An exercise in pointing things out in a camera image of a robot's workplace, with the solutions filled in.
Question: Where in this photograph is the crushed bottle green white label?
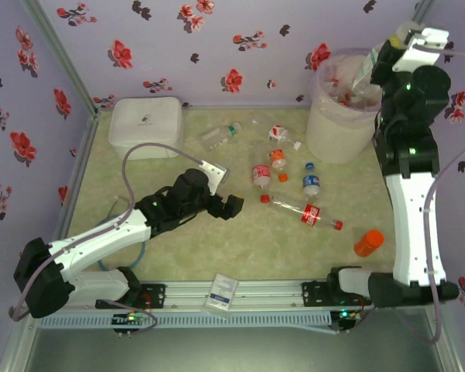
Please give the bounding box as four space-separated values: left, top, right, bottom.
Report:
350 46 383 101

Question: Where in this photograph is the clear bottle orange label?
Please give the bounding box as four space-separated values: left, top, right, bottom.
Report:
269 148 289 172

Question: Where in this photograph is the clear plastic bin liner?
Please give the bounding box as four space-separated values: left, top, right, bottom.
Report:
308 46 384 114

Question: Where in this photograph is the white plastic waste bin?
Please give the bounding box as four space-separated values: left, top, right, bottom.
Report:
305 48 384 164

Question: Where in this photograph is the clear bottle green band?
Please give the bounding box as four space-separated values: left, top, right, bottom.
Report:
200 121 243 152

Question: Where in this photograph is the clear cola bottle red label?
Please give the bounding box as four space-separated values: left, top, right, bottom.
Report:
269 192 344 233

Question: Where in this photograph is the clear bottle blue label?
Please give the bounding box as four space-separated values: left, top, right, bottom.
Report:
301 174 322 203

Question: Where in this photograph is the plastic bag with card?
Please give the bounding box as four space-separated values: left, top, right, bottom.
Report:
203 273 240 313

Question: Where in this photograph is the crushed bottle red white label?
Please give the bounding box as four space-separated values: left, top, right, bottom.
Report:
251 119 304 152

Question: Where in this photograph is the white lidded storage box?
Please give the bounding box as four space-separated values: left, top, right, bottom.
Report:
108 96 185 160

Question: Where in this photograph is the orange pill bottle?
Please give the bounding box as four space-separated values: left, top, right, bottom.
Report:
353 229 385 258

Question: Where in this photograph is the aluminium frame post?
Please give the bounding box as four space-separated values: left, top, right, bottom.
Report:
0 317 40 372
19 0 101 114
425 305 465 372
412 0 437 24

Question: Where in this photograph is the blue cable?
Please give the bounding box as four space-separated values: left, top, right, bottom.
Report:
96 240 146 272

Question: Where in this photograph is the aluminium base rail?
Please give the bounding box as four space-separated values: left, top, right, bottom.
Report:
139 279 375 311

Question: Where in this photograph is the white slotted cable duct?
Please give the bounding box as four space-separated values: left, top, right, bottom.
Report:
38 309 332 330

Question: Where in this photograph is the aluminium table side rail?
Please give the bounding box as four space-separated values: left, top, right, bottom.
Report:
48 110 102 253

